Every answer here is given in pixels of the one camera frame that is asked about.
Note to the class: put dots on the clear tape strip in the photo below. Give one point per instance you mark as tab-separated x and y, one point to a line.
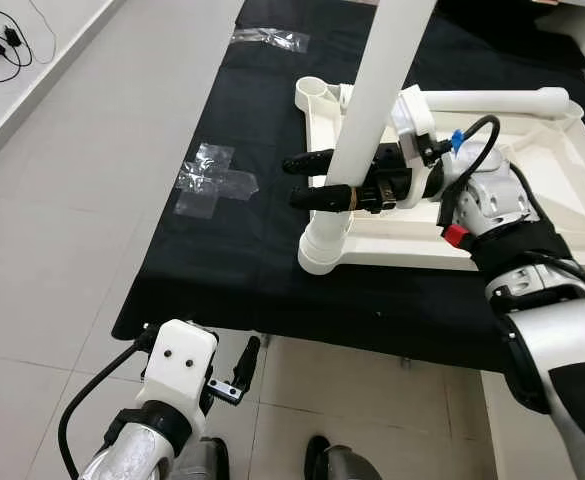
267	38

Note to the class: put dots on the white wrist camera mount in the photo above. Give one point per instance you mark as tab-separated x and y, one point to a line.
412	110
180	360

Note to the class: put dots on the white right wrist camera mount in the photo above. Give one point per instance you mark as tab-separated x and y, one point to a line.
412	110

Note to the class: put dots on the grey left robot foot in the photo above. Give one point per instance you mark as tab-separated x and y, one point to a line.
202	460

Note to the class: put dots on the grey right robot foot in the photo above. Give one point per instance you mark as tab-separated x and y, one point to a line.
337	462

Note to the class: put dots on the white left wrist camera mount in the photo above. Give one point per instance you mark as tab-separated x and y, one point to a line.
180	360

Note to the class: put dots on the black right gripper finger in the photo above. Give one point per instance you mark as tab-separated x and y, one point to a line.
322	197
310	163

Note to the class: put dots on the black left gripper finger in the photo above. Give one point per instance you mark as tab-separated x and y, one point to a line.
247	364

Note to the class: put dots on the grey robot foot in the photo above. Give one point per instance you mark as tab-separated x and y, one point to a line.
202	460
337	462

